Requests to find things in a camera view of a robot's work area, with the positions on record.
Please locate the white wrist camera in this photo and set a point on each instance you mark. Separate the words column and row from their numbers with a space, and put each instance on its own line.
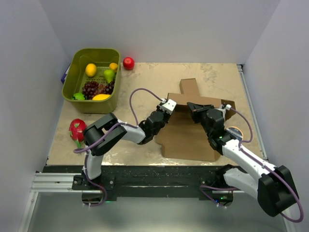
column 168, row 106
column 224, row 107

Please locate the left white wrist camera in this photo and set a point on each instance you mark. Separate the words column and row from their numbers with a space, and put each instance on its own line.
column 168, row 106

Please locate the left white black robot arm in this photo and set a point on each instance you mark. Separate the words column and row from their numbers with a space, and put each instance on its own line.
column 101, row 136

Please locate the red apple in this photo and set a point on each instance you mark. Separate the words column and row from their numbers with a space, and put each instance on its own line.
column 128, row 63

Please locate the pink dragon fruit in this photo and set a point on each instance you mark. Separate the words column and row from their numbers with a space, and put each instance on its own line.
column 76, row 129

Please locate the green plastic basket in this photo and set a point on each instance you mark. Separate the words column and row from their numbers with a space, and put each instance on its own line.
column 76, row 79

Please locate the brown cardboard box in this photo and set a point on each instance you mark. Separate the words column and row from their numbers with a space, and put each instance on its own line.
column 181, row 138

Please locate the yellow mango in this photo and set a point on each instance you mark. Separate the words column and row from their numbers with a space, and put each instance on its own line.
column 101, row 97

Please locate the small orange fruit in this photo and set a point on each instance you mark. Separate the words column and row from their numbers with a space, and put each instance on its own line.
column 114, row 67

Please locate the yellow lemon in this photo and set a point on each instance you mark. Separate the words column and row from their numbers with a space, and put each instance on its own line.
column 91, row 70

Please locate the aluminium frame rail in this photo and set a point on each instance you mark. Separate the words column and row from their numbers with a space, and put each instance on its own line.
column 55, row 207

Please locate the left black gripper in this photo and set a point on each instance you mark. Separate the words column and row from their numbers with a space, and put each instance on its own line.
column 167, row 115

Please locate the blue white booklet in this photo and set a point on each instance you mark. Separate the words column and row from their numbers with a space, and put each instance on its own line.
column 63, row 78

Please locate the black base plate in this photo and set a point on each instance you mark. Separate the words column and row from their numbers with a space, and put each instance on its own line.
column 152, row 181

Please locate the green pear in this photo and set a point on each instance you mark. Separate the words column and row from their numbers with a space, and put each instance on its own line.
column 109, row 75

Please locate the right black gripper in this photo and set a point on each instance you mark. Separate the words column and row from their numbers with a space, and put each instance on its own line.
column 198, row 109

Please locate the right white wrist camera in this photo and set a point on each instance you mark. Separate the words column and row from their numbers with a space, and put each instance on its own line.
column 224, row 107

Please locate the masking tape roll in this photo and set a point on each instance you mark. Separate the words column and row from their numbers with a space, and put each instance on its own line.
column 236, row 132

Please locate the dark purple grapes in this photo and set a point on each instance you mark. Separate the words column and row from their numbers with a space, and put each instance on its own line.
column 93, row 88

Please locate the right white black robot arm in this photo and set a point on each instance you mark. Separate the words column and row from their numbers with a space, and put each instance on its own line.
column 273, row 187

